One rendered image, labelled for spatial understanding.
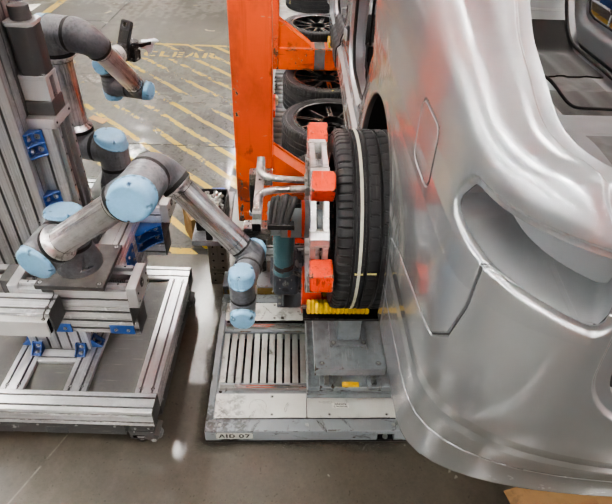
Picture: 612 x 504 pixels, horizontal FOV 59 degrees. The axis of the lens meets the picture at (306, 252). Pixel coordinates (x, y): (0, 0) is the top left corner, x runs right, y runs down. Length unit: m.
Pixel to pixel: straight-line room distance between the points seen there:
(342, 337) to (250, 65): 1.18
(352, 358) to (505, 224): 1.40
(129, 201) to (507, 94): 0.90
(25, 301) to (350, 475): 1.36
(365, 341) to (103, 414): 1.10
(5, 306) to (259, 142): 1.13
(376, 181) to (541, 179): 0.90
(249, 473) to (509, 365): 1.45
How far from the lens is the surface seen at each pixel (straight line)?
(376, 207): 1.69
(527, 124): 0.94
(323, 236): 1.72
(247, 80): 2.21
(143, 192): 1.40
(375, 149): 1.79
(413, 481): 2.33
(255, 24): 2.14
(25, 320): 1.95
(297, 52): 4.20
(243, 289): 1.53
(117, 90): 2.40
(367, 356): 2.35
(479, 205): 1.04
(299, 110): 3.64
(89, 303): 1.98
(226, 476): 2.29
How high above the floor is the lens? 2.02
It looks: 39 degrees down
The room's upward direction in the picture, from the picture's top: 3 degrees clockwise
